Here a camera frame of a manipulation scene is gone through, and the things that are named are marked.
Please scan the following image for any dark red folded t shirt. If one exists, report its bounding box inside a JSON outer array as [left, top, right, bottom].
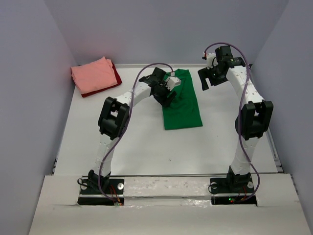
[[81, 63, 122, 98]]

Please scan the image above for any green t shirt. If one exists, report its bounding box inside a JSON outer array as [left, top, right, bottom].
[[162, 69, 203, 130]]

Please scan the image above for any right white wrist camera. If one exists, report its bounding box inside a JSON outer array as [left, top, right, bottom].
[[202, 52, 218, 69]]

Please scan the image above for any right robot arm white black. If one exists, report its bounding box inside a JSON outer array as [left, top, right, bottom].
[[198, 43, 274, 195]]

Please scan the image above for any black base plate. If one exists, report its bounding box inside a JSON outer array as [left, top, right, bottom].
[[208, 177, 257, 206], [77, 177, 125, 206]]

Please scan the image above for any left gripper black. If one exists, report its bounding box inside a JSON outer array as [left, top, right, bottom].
[[153, 81, 177, 108]]

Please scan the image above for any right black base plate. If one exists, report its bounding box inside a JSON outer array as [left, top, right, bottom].
[[208, 177, 257, 206]]

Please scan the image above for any white cardboard front cover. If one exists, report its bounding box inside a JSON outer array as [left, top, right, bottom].
[[30, 174, 311, 235]]

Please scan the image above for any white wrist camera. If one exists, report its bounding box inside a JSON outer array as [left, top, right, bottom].
[[165, 72, 181, 91], [202, 52, 218, 69]]

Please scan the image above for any pink folded t shirt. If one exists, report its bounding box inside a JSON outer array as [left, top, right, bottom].
[[71, 57, 118, 95]]

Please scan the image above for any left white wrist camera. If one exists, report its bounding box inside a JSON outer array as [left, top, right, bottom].
[[165, 72, 181, 91]]

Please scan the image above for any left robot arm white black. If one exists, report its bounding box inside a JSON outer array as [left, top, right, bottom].
[[88, 68, 181, 194]]

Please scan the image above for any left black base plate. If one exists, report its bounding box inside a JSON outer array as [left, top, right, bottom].
[[77, 177, 125, 206]]

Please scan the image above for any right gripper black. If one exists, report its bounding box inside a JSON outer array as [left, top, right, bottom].
[[198, 64, 228, 91]]

